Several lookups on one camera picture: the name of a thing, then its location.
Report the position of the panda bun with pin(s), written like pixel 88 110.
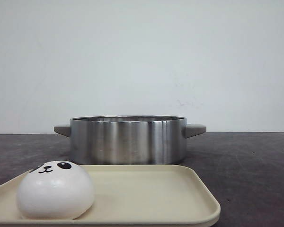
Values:
pixel 55 190

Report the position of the stainless steel steamer pot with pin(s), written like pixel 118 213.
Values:
pixel 114 140

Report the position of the beige rectangular tray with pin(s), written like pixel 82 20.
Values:
pixel 130 196

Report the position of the dark grey table mat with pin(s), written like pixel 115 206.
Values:
pixel 244 171

